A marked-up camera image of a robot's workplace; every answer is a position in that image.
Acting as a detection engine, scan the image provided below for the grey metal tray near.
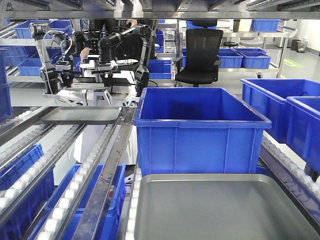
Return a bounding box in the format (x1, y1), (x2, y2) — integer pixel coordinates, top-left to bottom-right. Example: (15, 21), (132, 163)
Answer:
(134, 173), (320, 240)

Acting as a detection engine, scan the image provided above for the blue bin right rear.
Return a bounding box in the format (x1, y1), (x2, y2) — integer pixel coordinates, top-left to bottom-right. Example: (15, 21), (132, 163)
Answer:
(240, 78), (320, 144)

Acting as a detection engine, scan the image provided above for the grey metal tray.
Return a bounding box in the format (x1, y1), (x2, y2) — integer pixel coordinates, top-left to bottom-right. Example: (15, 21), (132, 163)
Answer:
(41, 106), (122, 125)
(134, 173), (320, 240)

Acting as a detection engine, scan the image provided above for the black office chair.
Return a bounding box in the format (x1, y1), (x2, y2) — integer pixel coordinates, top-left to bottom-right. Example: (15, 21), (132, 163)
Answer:
(175, 18), (224, 87)

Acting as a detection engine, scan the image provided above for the blue bin on rollers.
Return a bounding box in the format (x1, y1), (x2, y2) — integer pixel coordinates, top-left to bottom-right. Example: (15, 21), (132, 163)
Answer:
(133, 87), (272, 176)

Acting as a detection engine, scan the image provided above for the blue bin right front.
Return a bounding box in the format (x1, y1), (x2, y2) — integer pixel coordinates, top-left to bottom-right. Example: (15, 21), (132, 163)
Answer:
(286, 96), (320, 172)

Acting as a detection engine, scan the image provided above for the grey metal tray far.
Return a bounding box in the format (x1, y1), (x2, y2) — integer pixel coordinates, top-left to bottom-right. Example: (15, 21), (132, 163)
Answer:
(41, 106), (122, 125)

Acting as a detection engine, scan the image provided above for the background dual-arm robot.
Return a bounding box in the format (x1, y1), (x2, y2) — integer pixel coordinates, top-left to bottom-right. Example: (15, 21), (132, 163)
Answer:
(29, 22), (154, 97)

